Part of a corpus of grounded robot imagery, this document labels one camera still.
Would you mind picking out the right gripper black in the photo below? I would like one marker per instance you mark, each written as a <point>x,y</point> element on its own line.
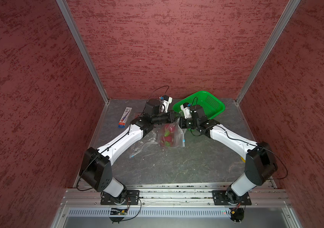
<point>182,124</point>

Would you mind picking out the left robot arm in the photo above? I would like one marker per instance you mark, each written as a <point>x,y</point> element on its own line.
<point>96,167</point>

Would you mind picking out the right corner aluminium post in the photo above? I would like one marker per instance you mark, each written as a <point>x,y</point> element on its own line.
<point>272,40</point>

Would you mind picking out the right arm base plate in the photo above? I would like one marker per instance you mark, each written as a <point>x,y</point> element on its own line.
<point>222,198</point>

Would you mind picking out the clear zip-top bag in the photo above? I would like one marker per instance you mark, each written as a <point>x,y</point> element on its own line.
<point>179,136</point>
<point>144,144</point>

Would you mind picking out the white toothpaste box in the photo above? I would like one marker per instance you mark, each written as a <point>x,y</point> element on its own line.
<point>123,121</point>

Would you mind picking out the green plastic basket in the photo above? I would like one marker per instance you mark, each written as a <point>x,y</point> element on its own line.
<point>212,106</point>

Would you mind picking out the aluminium rail frame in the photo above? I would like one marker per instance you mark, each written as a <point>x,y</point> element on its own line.
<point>181,200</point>

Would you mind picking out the corner aluminium post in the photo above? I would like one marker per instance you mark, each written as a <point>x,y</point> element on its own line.
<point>272,40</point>
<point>65,10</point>

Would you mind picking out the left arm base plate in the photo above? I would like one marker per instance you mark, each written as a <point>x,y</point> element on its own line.
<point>126,198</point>

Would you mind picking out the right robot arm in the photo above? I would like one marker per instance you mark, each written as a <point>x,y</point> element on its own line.
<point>260,162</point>

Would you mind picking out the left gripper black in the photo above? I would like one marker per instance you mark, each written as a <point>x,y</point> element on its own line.
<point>170,116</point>

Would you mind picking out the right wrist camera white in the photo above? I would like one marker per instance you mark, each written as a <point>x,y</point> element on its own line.
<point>185,107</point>

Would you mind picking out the left corner aluminium post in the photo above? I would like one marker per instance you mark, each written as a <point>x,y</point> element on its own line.
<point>65,10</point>

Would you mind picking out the dragon fruit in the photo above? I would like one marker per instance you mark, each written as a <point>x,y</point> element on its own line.
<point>166,142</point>

